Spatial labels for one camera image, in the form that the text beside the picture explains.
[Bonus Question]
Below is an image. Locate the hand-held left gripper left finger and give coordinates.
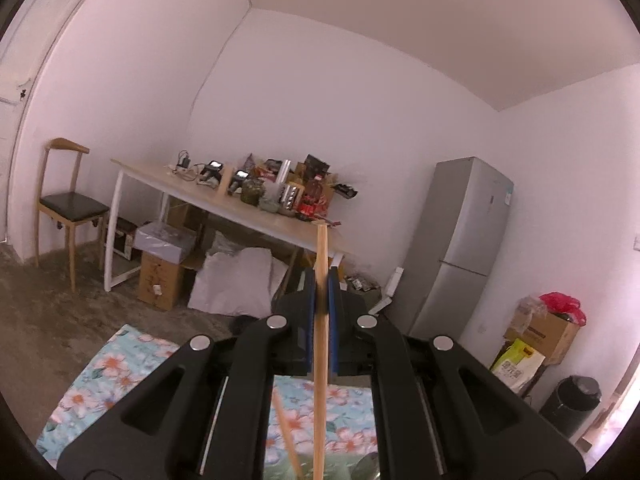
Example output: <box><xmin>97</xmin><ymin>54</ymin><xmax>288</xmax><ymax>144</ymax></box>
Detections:
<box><xmin>56</xmin><ymin>267</ymin><xmax>318</xmax><ymax>480</ymax></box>

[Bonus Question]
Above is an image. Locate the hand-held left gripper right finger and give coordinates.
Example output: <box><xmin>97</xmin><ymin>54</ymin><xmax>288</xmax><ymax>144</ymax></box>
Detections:
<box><xmin>327</xmin><ymin>269</ymin><xmax>586</xmax><ymax>480</ymax></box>

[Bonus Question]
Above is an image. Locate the wooden chopstick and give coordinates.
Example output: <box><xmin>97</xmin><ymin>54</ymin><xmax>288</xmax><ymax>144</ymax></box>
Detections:
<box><xmin>270</xmin><ymin>390</ymin><xmax>306</xmax><ymax>480</ymax></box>
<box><xmin>311</xmin><ymin>222</ymin><xmax>331</xmax><ymax>480</ymax></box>

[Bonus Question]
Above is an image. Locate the white plastic strip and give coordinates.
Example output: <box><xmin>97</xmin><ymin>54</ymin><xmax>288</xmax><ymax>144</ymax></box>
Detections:
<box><xmin>385</xmin><ymin>266</ymin><xmax>405</xmax><ymax>311</ymax></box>

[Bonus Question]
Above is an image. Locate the white sack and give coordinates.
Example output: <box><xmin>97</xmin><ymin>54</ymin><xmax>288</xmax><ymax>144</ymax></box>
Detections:
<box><xmin>187</xmin><ymin>246</ymin><xmax>290</xmax><ymax>317</ymax></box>

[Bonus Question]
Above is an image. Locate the oil bottle with red label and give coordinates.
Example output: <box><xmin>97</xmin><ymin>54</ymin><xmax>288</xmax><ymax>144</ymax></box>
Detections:
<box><xmin>299</xmin><ymin>177</ymin><xmax>332</xmax><ymax>222</ymax></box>

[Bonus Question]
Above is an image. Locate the silver striped box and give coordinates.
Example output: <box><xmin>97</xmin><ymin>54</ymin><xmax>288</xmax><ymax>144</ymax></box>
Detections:
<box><xmin>279</xmin><ymin>184</ymin><xmax>306</xmax><ymax>211</ymax></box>

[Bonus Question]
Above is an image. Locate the dark green jar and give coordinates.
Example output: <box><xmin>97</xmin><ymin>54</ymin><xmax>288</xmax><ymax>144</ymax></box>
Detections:
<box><xmin>241</xmin><ymin>180</ymin><xmax>266</xmax><ymax>206</ymax></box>

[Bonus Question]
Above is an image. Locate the small cardboard box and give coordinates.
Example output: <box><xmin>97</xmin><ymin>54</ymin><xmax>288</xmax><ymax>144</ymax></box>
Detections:
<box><xmin>137</xmin><ymin>250</ymin><xmax>183</xmax><ymax>311</ymax></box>

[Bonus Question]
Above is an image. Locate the grey refrigerator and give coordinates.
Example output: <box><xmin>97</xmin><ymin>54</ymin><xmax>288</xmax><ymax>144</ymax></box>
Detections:
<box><xmin>390</xmin><ymin>156</ymin><xmax>515</xmax><ymax>341</ymax></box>

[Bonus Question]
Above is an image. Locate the white long table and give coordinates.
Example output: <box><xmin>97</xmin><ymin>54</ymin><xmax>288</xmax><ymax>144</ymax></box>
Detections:
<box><xmin>103</xmin><ymin>159</ymin><xmax>353</xmax><ymax>291</ymax></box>

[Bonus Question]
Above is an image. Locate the yellow rice bag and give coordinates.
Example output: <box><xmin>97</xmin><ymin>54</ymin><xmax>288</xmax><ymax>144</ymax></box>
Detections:
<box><xmin>491</xmin><ymin>338</ymin><xmax>546</xmax><ymax>393</ymax></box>

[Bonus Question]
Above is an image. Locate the floral tablecloth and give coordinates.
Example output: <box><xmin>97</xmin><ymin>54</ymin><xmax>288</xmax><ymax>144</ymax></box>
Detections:
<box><xmin>35</xmin><ymin>324</ymin><xmax>377</xmax><ymax>467</ymax></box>

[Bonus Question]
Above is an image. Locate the brown cardboard box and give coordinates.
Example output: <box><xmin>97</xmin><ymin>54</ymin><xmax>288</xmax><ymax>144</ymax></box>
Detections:
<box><xmin>504</xmin><ymin>305</ymin><xmax>581</xmax><ymax>366</ymax></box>

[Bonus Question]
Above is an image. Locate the red plastic bag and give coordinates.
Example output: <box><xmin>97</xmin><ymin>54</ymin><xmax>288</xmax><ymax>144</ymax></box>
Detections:
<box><xmin>539</xmin><ymin>291</ymin><xmax>587</xmax><ymax>325</ymax></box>

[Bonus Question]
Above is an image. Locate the black trash bin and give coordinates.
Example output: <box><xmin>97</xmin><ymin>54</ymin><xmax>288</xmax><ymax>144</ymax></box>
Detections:
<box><xmin>539</xmin><ymin>375</ymin><xmax>602</xmax><ymax>438</ymax></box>

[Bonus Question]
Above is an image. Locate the wooden chair with black seat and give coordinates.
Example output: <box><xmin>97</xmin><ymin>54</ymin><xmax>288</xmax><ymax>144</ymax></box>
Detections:
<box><xmin>35</xmin><ymin>138</ymin><xmax>111</xmax><ymax>293</ymax></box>

